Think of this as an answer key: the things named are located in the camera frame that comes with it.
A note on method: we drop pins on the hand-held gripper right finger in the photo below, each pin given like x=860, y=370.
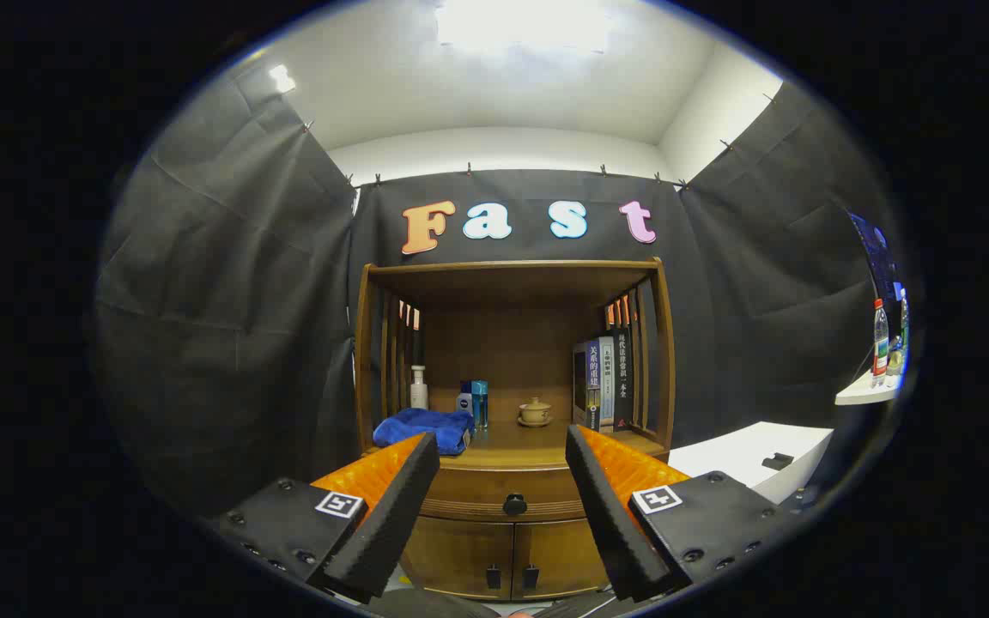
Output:
x=610, y=524

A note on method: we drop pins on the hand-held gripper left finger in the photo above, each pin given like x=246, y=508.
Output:
x=391, y=524

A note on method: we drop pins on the black drawer knob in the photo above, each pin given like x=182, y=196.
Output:
x=514, y=504

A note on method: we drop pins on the wooden cabinet door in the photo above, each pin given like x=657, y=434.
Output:
x=456, y=554
x=559, y=554

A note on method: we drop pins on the wooden countertop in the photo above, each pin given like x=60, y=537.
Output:
x=520, y=445

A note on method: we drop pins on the white box cabinet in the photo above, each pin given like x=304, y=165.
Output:
x=743, y=451

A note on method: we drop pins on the wooden cabinet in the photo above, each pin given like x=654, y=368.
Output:
x=503, y=343

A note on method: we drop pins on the person's left leg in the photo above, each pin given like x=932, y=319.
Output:
x=426, y=605

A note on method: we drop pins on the blue towel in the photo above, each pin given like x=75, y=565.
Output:
x=421, y=427

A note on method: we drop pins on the white pump bottle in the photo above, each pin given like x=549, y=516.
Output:
x=419, y=395

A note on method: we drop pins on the beige lidded teacup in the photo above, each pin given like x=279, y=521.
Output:
x=535, y=413

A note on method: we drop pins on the grey spine book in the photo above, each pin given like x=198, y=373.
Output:
x=607, y=386

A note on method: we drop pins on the blue spine book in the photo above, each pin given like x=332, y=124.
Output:
x=585, y=386

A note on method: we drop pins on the white bottle with blue cap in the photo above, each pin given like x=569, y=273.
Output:
x=464, y=403

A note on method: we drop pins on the blue glass bottle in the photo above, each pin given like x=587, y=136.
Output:
x=480, y=408

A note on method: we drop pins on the black spine book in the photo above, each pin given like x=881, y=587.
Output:
x=623, y=378

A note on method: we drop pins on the white shelf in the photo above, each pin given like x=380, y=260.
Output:
x=868, y=393

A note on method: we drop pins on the red label water bottle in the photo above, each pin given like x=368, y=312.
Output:
x=879, y=343

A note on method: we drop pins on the green bottle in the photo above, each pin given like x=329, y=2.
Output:
x=896, y=359

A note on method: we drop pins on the blue printed panel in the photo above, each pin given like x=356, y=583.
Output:
x=876, y=253

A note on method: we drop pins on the small ceiling light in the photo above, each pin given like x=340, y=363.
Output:
x=282, y=78

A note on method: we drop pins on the large ceiling light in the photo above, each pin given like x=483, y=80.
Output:
x=520, y=24

